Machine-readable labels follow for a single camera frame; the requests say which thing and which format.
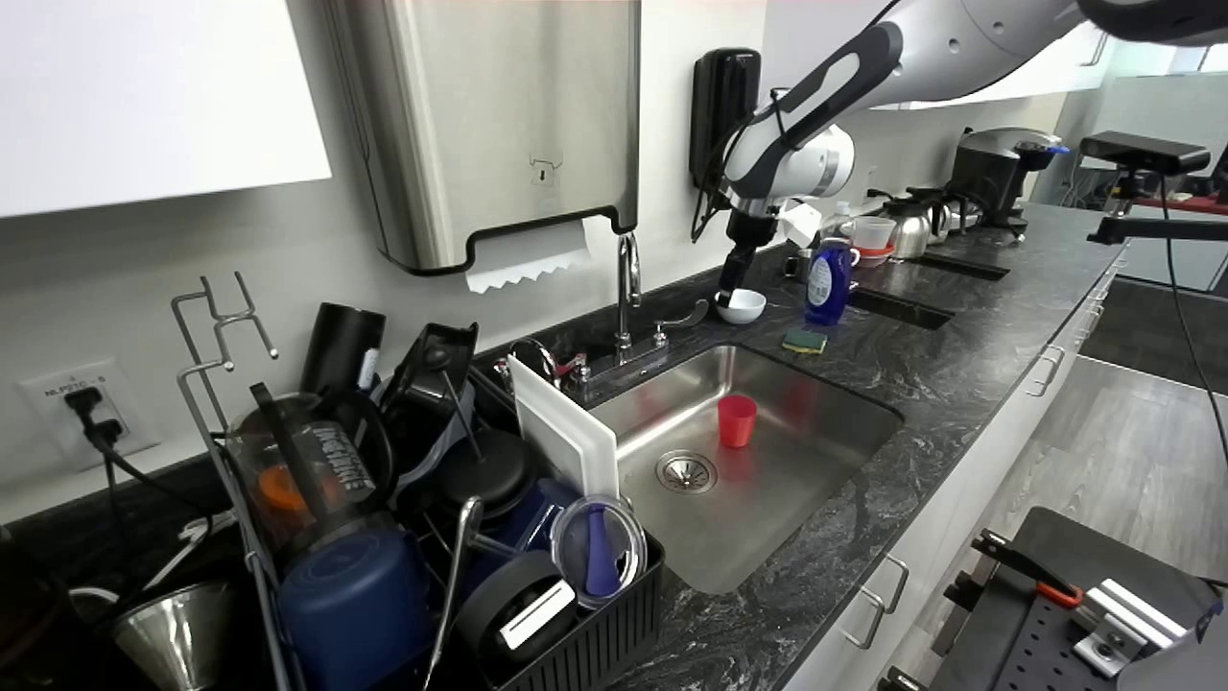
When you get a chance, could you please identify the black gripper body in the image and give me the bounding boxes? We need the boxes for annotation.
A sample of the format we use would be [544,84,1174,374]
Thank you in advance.
[718,207,780,280]

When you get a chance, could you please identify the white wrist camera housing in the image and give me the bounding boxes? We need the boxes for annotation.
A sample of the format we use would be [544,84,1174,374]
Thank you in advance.
[774,200,830,254]

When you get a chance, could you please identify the orange handled clamp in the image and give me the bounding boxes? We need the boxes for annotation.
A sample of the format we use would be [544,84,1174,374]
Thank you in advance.
[970,525,1090,612]

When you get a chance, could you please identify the dark floor mat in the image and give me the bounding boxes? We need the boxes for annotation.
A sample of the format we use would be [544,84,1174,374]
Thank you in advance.
[1078,271,1228,397]

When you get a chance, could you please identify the white wall outlet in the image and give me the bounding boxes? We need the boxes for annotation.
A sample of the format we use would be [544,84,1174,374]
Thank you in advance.
[17,356,131,473]

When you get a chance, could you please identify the black dish rack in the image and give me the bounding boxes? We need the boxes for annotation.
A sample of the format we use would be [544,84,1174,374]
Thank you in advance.
[203,378,668,691]

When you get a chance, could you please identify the small silver kettle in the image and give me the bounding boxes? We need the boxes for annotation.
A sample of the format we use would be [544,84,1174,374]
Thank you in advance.
[886,209,936,263]

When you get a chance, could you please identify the small white bowl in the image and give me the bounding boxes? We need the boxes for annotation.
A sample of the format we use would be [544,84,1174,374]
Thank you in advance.
[709,282,770,327]

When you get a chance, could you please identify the black coffee machine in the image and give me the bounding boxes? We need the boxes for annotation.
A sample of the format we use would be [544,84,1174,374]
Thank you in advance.
[953,124,1072,244]

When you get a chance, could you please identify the black plug with cable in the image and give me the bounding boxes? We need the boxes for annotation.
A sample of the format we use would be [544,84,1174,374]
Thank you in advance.
[60,378,169,496]

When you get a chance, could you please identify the black container white label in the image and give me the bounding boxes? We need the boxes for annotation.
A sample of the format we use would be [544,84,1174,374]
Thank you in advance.
[452,550,588,683]

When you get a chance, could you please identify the metal ladle handle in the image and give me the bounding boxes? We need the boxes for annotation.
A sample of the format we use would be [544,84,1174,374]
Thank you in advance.
[418,496,487,691]

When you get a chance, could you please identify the chrome faucet handle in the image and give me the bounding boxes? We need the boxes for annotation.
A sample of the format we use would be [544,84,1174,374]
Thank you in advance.
[512,336,594,394]
[647,304,709,351]

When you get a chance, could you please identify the stainless steel sink basin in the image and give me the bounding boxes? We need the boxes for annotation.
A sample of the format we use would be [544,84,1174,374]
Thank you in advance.
[588,342,908,600]

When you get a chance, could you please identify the black robot cart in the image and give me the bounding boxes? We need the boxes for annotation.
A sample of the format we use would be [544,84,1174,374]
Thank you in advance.
[878,502,1228,691]

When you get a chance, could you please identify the white plastic tray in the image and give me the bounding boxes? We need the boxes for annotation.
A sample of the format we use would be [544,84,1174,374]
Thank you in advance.
[499,351,622,502]

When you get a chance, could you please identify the black counter mat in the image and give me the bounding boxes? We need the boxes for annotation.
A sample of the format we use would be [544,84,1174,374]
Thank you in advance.
[847,282,954,332]

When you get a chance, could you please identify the red plastic cup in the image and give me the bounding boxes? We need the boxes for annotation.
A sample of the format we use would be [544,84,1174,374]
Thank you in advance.
[714,392,761,451]

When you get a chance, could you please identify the white paper towel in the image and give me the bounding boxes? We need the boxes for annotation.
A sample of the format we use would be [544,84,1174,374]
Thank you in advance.
[459,214,614,300]

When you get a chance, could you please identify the metal drawer handle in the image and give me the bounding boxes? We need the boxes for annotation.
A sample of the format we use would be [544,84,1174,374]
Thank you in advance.
[840,553,913,651]
[1031,345,1072,397]

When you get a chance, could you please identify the clear round lid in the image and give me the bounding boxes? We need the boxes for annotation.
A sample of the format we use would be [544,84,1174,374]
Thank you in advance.
[548,496,643,610]

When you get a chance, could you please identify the blue plastic pitcher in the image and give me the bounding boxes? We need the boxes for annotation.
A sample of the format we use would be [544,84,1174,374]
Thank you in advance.
[272,513,436,691]

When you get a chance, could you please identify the round metal sink drain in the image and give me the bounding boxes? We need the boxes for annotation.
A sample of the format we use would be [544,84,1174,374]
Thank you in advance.
[652,450,721,496]

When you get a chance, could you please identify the metal funnel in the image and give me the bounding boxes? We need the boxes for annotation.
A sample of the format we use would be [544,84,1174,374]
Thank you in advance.
[111,579,238,691]

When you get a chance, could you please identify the metal wire holder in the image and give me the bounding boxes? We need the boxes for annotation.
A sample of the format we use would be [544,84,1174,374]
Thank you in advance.
[169,269,283,437]

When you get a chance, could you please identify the white red container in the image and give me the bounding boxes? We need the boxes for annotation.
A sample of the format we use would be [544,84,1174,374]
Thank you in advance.
[847,214,898,271]

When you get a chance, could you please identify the green sponge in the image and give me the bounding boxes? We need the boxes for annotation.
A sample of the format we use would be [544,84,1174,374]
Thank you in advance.
[780,327,838,362]

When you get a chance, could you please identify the silver metal brackets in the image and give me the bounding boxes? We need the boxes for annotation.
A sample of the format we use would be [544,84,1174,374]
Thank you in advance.
[1072,574,1193,683]

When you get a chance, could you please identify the black rectangular lid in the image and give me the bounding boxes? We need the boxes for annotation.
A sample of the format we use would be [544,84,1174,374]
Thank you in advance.
[379,319,482,413]
[301,300,389,397]

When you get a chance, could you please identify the black round pot lid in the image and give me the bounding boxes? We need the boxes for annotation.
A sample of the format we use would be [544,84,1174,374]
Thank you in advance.
[432,427,530,513]

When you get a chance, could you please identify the black wall soap dispenser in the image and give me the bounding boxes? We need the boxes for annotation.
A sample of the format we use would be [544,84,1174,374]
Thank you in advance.
[687,47,762,209]

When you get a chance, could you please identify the chrome faucet spout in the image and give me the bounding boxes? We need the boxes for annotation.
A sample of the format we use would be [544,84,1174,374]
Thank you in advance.
[614,231,643,362]

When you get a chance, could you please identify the steel paper towel dispenser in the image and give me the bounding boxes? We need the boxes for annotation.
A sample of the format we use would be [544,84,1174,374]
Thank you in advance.
[334,0,643,276]

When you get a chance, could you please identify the blender jar orange base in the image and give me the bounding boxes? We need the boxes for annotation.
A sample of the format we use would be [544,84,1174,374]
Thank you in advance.
[228,394,389,550]

